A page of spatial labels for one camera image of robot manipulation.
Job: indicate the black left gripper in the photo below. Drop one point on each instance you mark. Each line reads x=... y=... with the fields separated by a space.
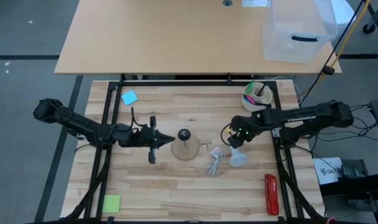
x=143 y=137

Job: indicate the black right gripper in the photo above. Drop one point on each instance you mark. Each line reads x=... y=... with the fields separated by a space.
x=236 y=141

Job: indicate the white globe lightbulb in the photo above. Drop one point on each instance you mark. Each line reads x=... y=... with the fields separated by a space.
x=238 y=159

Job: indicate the wooden base lamp black socket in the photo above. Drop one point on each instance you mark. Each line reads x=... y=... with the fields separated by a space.
x=185 y=149

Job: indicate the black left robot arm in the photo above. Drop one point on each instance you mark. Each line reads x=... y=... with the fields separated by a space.
x=83 y=126

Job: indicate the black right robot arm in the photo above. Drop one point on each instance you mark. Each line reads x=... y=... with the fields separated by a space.
x=300 y=119

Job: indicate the blue pen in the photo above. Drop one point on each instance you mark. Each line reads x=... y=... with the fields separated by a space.
x=245 y=99

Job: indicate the pink pen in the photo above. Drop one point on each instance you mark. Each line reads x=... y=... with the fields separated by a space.
x=251 y=100

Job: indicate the thick black marker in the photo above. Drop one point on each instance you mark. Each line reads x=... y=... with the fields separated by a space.
x=261 y=104

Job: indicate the white round pen cup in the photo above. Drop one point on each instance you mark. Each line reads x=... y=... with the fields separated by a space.
x=265 y=98

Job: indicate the blue sticky note pad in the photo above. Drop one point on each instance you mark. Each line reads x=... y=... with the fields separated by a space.
x=129 y=98

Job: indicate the thin black pen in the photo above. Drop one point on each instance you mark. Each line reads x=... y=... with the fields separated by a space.
x=261 y=89

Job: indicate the green marker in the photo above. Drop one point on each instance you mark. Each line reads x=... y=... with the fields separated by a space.
x=251 y=85

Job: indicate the red stapler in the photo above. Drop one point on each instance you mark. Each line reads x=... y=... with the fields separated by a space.
x=271 y=196

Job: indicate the green sticky note pad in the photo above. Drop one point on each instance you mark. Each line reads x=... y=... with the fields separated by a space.
x=111 y=203

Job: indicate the white printed paper sign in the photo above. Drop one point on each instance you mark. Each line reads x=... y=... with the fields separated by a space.
x=327 y=171

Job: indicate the light wooden desk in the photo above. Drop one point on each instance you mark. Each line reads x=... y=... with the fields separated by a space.
x=160 y=37

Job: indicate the clear plastic storage bin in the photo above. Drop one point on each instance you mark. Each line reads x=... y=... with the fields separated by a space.
x=297 y=49

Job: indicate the grey electronic device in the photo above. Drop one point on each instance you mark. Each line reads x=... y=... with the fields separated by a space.
x=352 y=169

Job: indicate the small red object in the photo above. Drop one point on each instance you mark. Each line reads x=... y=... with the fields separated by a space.
x=330 y=220

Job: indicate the black equipment cart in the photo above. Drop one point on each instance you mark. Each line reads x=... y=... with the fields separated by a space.
x=357 y=188

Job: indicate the small white card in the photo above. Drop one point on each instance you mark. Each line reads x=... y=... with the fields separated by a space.
x=254 y=3

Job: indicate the black caster stand leg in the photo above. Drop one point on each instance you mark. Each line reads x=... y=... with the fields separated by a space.
x=368 y=28

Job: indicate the black aluminium table frame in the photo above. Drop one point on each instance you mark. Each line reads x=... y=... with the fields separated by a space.
x=195 y=83

